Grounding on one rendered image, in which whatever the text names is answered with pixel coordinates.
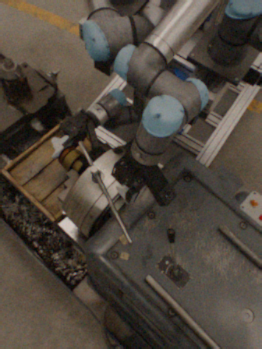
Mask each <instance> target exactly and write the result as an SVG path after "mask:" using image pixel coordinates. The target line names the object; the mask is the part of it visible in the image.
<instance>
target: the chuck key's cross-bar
mask: <svg viewBox="0 0 262 349"><path fill-rule="evenodd" d="M79 145H80V147H81V149H82V151H83V153H84V155H85V157H86V159H87V161H88V163H89V165H90V167H92V166H94V163H93V161H92V160H91V158H90V155H89V153H88V152H87V149H86V147H85V146H84V144H83V141H80V142H79ZM95 177H96V179H97V181H98V183H99V184H100V186H101V188H102V191H103V193H104V195H105V197H106V199H107V201H108V203H109V205H110V207H111V208H112V211H113V213H114V215H115V217H116V219H117V221H118V222H119V225H120V227H121V229H122V231H123V233H124V235H125V236H126V239H127V241H128V243H129V244H130V245H131V244H132V243H133V240H132V238H131V237H130V235H129V232H128V231H127V229H126V226H125V225H124V223H123V221H122V218H121V217H120V215H119V212H118V211H117V209H116V207H115V204H114V203H113V201H112V198H111V197H110V195H109V193H108V190H107V189H106V187H105V185H104V182H103V181H102V179H101V176H100V175H99V173H97V174H95Z"/></svg>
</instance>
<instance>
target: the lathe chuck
mask: <svg viewBox="0 0 262 349"><path fill-rule="evenodd" d="M117 147H118V148H119V149H122V150H123V153H121V154H115V153H114V150H113V149H110V150H109V151H107V152H106V153H104V154H103V155H101V156H100V157H99V158H98V159H96V161H95V162H94V166H97V168H98V169H99V171H100V172H102V173H103V174H104V179H103V182H104V185H105V187H106V188H108V187H109V186H110V185H111V184H112V183H113V182H114V181H115V179H114V178H113V177H112V176H111V172H112V169H113V167H114V164H115V162H117V161H118V160H119V159H120V158H121V157H122V156H124V154H125V152H126V150H125V149H124V145H121V146H117ZM102 194H103V191H102V188H101V186H100V184H99V183H98V182H96V181H95V180H94V178H93V174H92V173H91V171H90V166H89V167H88V168H87V169H86V170H85V172H84V173H82V174H81V176H80V177H79V178H78V179H77V180H76V182H75V183H74V185H73V186H72V188H71V189H70V190H69V192H68V194H67V196H66V198H65V200H64V203H63V205H62V209H63V210H65V211H66V212H67V214H68V215H67V214H66V213H64V212H63V211H62V213H63V214H64V215H65V216H66V217H68V218H69V219H70V220H71V221H72V222H73V223H74V224H75V225H76V226H77V227H78V228H79V229H80V230H81V227H82V224H83V221H84V219H85V217H86V215H87V214H88V213H89V211H90V209H91V208H92V206H93V205H94V204H95V203H96V202H97V200H98V199H99V198H100V197H101V195H102Z"/></svg>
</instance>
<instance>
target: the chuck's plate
mask: <svg viewBox="0 0 262 349"><path fill-rule="evenodd" d="M117 185H119V186H121V187H124V184H123V185H121V184H120V183H118V182H117V181H116V180H115V181H114V182H113V183H112V184H111V185H110V186H109V187H108V188H107V190H108V193H109V195H110V197H111V198H112V201H113V203H115V202H116V201H117V200H118V199H119V198H120V197H121V195H120V194H119V192H118V191H117V190H116V186H117ZM110 208H111V207H110V205H109V203H108V201H107V199H106V197H105V195H104V193H103V194H102V195H101V197H100V198H99V199H98V200H97V202H96V203H95V204H94V205H93V206H92V208H91V209H90V211H89V213H88V214H87V215H86V217H85V219H84V221H83V224H82V227H81V231H82V232H83V233H84V234H85V235H86V236H87V237H88V238H91V237H92V236H93V235H94V234H95V233H96V232H97V231H99V230H100V229H101V222H102V220H103V218H104V216H105V215H106V213H107V212H108V211H109V210H110Z"/></svg>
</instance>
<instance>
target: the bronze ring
mask: <svg viewBox="0 0 262 349"><path fill-rule="evenodd" d="M82 155H83V153H82V152H81V151H80V150H77V149H76V148H75V147H73V146H68V147H66V148H65V149H64V150H63V151H62V152H61V153H60V154H59V155H58V162H59V163H60V164H61V165H62V166H63V167H64V168H65V169H66V170H67V171H68V172H70V171H71V170H72V169H74V170H75V171H76V172H77V173H78V174H79V175H81V174H82V173H84V172H85V170H86V169H87V167H86V166H85V165H84V164H83V163H82V162H81V161H80V158H81V157H82Z"/></svg>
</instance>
